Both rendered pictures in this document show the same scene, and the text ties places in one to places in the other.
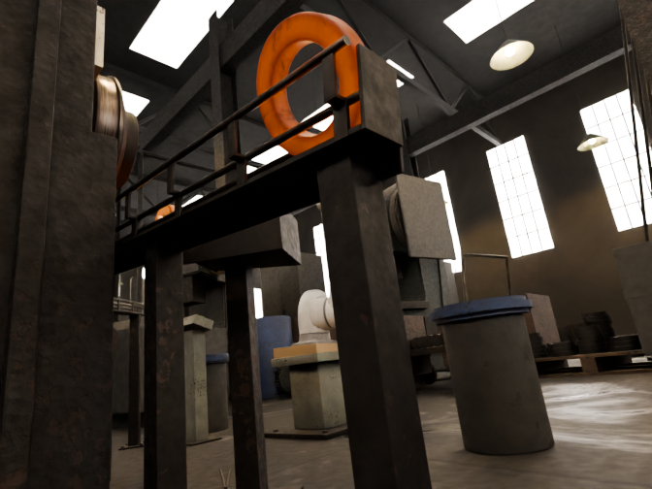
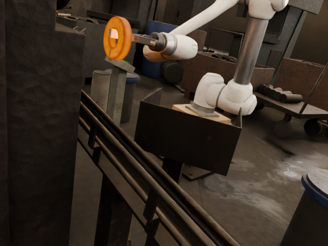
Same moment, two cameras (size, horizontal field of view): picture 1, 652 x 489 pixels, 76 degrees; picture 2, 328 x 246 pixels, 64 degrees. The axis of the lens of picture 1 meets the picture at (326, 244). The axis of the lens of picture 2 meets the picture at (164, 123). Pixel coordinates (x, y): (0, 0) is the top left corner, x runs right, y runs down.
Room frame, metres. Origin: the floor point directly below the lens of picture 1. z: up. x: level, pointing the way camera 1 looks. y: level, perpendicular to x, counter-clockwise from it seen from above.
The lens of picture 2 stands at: (0.38, 0.26, 0.92)
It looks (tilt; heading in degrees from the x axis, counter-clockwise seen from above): 21 degrees down; 3
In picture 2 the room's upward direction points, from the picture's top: 12 degrees clockwise
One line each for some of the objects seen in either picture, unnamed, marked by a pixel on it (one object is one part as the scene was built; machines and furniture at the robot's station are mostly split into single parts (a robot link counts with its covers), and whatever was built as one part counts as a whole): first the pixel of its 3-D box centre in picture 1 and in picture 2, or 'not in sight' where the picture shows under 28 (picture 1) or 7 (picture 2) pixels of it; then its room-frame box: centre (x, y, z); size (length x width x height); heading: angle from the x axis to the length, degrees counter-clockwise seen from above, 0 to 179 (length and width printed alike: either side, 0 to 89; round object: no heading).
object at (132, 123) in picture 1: (117, 149); not in sight; (1.33, 0.70, 1.11); 0.28 x 0.06 x 0.28; 47
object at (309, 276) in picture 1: (296, 320); (184, 20); (6.66, 0.61, 1.00); 0.80 x 0.63 x 2.00; 52
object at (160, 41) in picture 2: not in sight; (151, 41); (1.50, 0.44, 0.83); 0.09 x 0.08 x 0.07; 137
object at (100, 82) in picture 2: not in sight; (98, 108); (2.11, 0.83, 0.26); 0.12 x 0.12 x 0.52
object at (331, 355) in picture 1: (316, 358); not in sight; (2.14, 0.11, 0.33); 0.32 x 0.32 x 0.04; 49
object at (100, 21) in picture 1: (83, 64); not in sight; (0.94, 0.59, 1.15); 0.26 x 0.02 x 0.18; 47
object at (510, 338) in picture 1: (492, 371); (324, 228); (1.40, -0.47, 0.22); 0.32 x 0.32 x 0.43
